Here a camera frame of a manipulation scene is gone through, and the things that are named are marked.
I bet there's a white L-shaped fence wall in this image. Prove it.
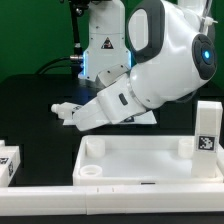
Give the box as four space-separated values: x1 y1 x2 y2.
0 147 224 216

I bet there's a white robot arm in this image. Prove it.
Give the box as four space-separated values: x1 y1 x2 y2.
72 0 217 131

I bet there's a white paper marker sheet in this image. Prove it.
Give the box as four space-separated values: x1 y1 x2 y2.
62 111 158 127

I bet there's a white desk top tray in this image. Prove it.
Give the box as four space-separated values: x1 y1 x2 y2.
73 135 224 186

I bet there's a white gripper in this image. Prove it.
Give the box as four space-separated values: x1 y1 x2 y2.
73 73 149 131

